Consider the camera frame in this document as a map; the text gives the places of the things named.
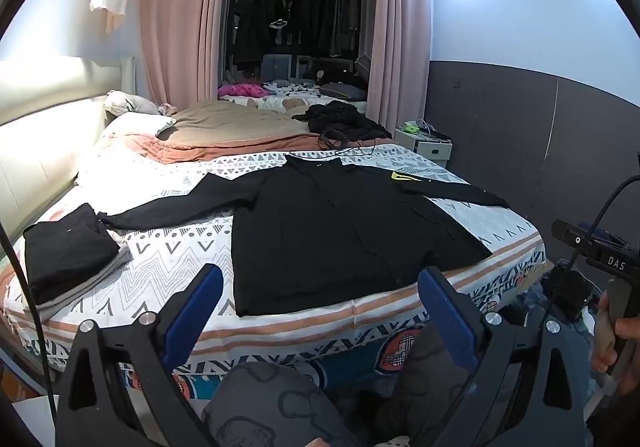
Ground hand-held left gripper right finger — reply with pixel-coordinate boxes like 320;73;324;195
417;266;588;447

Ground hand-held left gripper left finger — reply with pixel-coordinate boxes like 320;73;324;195
54;263;224;447

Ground black jacket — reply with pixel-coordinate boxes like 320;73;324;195
96;152;511;319

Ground pile of black clothes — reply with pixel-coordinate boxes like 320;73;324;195
292;101;393;148

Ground row of hanging dark clothes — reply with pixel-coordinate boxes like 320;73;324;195
232;0;361;73

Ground person's right hand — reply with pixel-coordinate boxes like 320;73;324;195
591;290;640;374

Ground dark bag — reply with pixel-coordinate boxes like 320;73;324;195
542;264;601;323

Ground printed blanket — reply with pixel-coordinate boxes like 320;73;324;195
0;142;548;403

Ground person's right leg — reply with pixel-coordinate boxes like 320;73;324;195
385;322;481;445

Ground person's leg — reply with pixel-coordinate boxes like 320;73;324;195
385;322;481;445
200;361;361;447

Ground grey folded garment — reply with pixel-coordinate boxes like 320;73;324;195
27;229;133;323

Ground person's left leg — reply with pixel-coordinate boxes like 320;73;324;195
200;361;361;447

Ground black folded garment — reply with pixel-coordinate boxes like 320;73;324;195
23;202;121;305

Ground white nightstand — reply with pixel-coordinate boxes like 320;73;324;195
393;126;453;165

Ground brown quilt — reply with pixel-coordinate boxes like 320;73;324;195
112;98;396;165

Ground crumpled white pillow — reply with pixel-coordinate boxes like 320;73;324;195
103;90;176;117

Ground pink cloth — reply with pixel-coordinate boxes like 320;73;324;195
218;82;268;99

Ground white padded headboard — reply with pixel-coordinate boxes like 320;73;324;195
0;56;137;243

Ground grey pillow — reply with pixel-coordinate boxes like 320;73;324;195
320;82;368;101

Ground pink curtain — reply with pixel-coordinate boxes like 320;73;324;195
372;0;432;138
137;0;233;110

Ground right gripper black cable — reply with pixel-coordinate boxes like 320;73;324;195
542;177;640;328

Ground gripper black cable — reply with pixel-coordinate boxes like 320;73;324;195
0;222;63;428
542;177;640;328

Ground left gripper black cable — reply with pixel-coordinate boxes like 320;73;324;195
0;222;63;428

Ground thin black cable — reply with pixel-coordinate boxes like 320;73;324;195
317;127;378;158

